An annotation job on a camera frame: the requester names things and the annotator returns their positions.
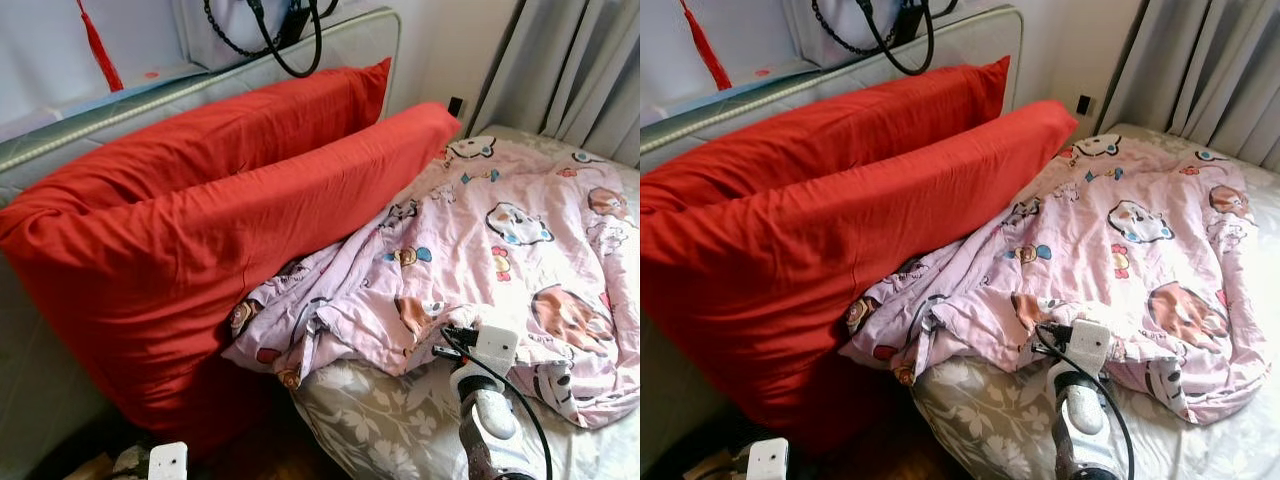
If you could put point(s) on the pink cartoon print blanket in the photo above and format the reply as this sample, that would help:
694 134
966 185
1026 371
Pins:
480 250
1100 250

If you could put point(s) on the red pillow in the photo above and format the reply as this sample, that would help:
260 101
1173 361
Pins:
880 115
200 260
830 260
250 120

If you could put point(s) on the brown cardboard piece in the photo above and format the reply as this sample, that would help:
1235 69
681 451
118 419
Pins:
90 467
712 467

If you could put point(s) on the grey curtain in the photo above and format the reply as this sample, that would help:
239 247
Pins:
1190 70
570 70

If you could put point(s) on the black power adapter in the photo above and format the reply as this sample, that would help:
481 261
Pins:
907 22
297 22

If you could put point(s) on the red hanging tassel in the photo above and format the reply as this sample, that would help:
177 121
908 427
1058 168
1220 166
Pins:
100 55
707 55

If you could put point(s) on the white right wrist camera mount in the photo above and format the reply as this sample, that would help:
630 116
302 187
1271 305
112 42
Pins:
497 345
1090 345

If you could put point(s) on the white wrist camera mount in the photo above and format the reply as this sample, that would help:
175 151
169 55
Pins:
768 460
497 345
168 462
1090 345

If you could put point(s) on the black wall socket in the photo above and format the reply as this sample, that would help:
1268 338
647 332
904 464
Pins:
1083 105
455 107

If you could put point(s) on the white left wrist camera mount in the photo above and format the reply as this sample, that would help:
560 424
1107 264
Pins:
168 462
768 460

